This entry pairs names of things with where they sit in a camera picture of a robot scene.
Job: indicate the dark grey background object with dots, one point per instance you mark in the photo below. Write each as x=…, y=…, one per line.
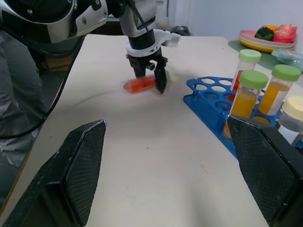
x=180, y=29

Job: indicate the blue tube rack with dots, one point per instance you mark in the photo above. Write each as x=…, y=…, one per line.
x=203, y=104

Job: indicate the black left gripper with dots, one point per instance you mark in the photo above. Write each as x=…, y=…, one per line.
x=139, y=63

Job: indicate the green round mat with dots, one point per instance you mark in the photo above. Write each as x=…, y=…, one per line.
x=234, y=45

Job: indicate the purple tube with cream cap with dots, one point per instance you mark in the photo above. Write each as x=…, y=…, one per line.
x=293, y=108

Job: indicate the pink plastic plate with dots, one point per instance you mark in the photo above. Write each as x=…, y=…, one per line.
x=247, y=33

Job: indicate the orange toy fruit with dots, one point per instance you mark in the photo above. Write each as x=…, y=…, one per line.
x=272, y=27

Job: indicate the brown cardboard box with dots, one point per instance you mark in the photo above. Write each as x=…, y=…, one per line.
x=59, y=62

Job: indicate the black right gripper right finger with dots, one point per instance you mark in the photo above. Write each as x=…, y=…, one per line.
x=265, y=165

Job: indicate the dark green toy vegetable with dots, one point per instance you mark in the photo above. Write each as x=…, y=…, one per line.
x=264, y=34

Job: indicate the green plastic plate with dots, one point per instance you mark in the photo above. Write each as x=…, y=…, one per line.
x=246, y=38

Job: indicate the clear teal plastic wrapper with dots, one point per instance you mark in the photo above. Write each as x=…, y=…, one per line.
x=286, y=55

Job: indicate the red toy fruit in net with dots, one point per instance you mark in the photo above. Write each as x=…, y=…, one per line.
x=285, y=34

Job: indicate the yellow plastic plate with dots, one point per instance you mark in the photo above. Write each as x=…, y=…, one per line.
x=255, y=46

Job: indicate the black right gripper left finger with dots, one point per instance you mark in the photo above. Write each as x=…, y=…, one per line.
x=73, y=170

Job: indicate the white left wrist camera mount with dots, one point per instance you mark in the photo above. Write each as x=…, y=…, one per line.
x=165, y=36

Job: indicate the grey fabric clothing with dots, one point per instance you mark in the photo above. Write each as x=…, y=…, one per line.
x=19, y=94

